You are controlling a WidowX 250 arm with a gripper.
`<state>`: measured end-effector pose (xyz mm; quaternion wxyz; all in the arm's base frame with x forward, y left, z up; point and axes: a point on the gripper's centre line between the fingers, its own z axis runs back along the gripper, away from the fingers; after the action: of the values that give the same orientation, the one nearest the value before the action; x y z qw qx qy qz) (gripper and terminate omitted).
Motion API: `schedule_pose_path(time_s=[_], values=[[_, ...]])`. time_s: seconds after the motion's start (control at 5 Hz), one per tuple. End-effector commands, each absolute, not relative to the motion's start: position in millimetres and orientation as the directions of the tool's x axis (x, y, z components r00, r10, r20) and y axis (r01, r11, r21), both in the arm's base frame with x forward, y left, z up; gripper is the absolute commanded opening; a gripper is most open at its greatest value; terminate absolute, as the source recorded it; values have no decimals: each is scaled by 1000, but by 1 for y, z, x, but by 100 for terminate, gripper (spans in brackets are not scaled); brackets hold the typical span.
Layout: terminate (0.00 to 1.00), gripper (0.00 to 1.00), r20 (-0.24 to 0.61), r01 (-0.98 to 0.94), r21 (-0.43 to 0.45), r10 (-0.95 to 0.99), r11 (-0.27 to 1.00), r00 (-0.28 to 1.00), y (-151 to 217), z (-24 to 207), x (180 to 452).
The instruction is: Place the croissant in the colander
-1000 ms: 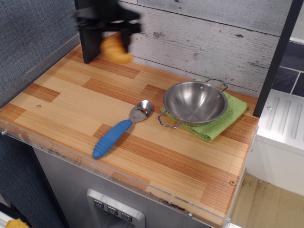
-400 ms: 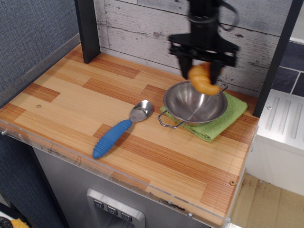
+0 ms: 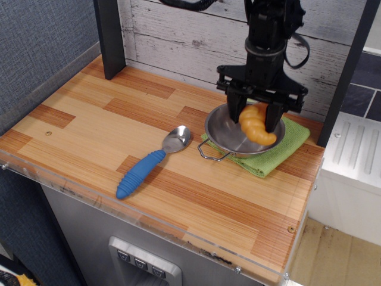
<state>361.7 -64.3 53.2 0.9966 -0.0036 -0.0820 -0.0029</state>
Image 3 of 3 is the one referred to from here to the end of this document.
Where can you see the yellow toy at bottom left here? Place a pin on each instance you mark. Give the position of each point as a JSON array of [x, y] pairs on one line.
[[23, 280]]

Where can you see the silver toy fridge cabinet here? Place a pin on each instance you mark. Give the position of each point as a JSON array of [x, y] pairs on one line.
[[87, 231]]

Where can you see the dark right vertical post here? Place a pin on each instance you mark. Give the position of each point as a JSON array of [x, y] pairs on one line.
[[361, 35]]

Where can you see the green folded cloth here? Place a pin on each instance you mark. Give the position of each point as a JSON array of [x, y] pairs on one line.
[[262, 164]]

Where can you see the orange plastic toy croissant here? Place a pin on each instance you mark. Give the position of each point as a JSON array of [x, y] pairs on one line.
[[252, 121]]

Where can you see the clear acrylic table edge guard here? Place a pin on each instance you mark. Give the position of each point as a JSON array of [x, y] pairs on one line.
[[145, 219]]

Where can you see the dark left vertical post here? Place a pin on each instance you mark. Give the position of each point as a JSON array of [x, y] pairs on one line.
[[110, 36]]

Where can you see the silver dispenser button panel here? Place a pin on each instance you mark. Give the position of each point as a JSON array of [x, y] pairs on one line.
[[136, 266]]

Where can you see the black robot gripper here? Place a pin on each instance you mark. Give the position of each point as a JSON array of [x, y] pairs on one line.
[[262, 78]]

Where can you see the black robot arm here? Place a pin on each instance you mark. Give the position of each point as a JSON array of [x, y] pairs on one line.
[[272, 24]]

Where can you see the small steel two-handled colander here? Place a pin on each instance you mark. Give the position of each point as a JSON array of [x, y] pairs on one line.
[[227, 136]]

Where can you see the spoon with blue ribbed handle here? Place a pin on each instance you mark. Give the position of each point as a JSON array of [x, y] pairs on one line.
[[175, 141]]

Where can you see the dark vertical post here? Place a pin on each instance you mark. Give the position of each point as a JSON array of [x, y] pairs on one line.
[[361, 35], [110, 36]]

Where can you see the white toy sink unit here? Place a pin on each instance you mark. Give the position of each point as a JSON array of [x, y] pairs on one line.
[[347, 189]]

